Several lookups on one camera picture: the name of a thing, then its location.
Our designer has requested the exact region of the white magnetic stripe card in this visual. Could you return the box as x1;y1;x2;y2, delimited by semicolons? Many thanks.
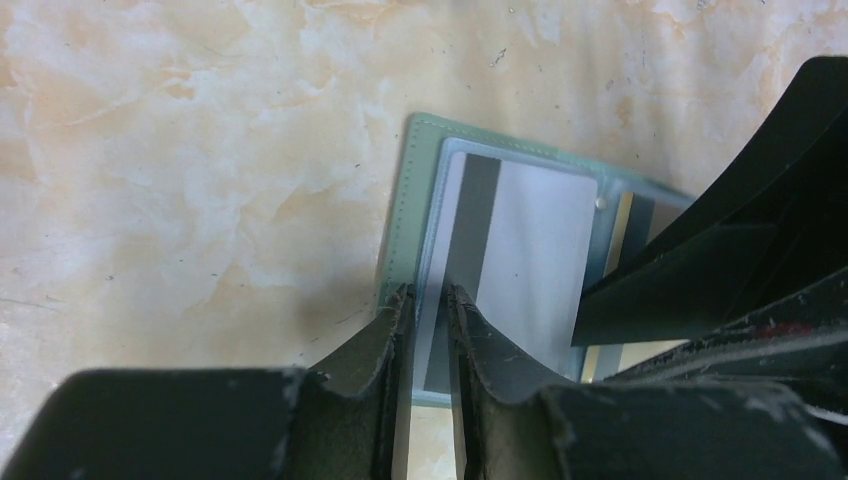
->
413;140;599;395

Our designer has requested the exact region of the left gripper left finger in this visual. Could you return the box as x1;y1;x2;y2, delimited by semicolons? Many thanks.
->
2;285;416;479

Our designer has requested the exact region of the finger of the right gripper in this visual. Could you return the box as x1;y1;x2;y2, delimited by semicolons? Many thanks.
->
610;269;847;424
572;56;847;346

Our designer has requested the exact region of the green card holder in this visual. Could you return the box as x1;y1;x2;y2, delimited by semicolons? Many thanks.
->
379;113;693;407

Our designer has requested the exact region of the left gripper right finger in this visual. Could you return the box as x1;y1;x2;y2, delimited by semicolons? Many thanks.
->
447;286;847;479

